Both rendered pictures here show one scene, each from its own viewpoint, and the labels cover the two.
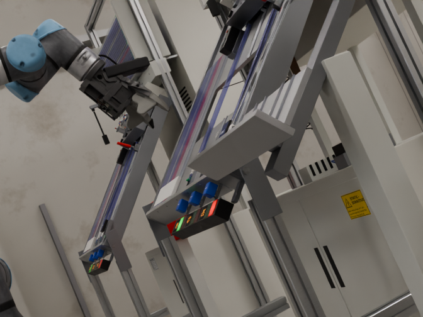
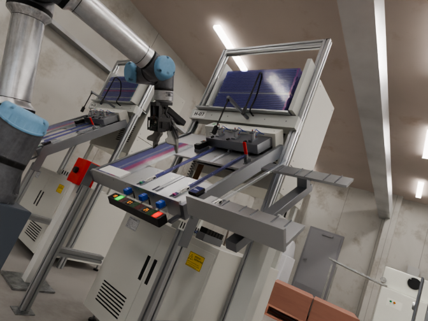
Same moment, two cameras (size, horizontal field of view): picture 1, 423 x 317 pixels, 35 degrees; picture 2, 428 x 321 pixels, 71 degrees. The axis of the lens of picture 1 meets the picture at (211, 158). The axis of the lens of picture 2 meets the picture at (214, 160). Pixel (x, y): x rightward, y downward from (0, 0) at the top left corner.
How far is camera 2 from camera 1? 0.58 m
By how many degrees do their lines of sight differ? 26
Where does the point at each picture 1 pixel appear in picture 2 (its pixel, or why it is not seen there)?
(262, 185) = (192, 228)
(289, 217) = (149, 231)
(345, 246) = not seen: hidden behind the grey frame
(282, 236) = (177, 258)
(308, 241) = (148, 249)
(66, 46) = (169, 81)
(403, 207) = (252, 304)
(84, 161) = (40, 96)
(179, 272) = (76, 206)
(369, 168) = (255, 274)
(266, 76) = (225, 183)
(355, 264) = not seen: hidden behind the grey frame
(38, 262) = not seen: outside the picture
